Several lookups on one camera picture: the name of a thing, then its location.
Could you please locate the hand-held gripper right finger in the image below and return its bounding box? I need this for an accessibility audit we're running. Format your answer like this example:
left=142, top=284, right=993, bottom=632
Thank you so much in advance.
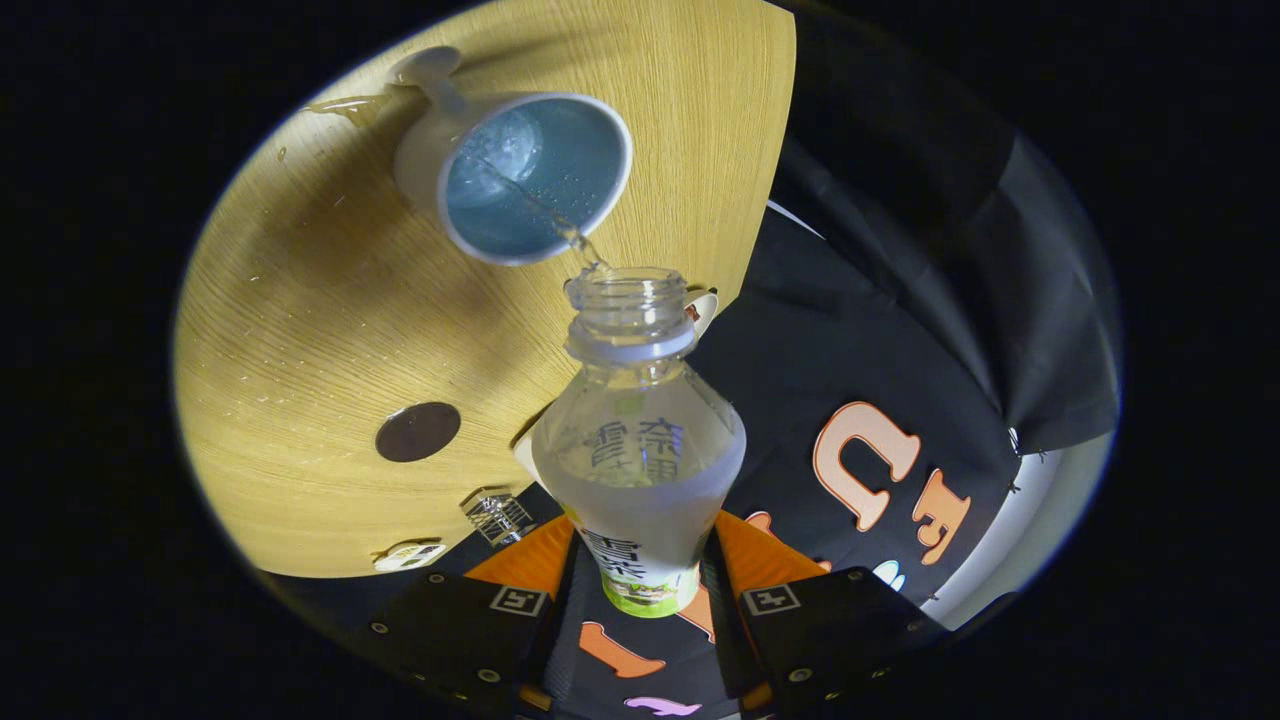
left=703, top=508, right=951, bottom=720

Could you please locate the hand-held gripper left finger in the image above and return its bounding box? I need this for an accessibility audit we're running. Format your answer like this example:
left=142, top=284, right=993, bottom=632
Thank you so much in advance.
left=345, top=512, right=581, bottom=720

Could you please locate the clear plastic juice bottle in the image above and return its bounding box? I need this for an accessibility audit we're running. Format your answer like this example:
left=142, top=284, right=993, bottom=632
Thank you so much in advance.
left=530, top=266, right=748, bottom=619

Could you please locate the dark round coaster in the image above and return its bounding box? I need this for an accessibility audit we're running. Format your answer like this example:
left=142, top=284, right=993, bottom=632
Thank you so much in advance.
left=375, top=401, right=463, bottom=464

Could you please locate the white cup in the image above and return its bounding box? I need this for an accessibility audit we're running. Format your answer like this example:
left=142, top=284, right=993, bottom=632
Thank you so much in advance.
left=390, top=47, right=634, bottom=267

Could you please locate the white divided dish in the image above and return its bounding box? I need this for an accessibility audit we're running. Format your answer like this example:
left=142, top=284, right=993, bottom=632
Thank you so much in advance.
left=373, top=540, right=448, bottom=573

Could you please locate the wooden table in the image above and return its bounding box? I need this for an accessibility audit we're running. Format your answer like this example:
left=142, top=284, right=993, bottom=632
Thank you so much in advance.
left=172, top=0, right=798, bottom=579

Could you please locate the wire mesh cutlery holder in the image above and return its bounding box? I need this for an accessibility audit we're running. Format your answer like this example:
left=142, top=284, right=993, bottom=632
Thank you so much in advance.
left=461, top=490, right=538, bottom=547

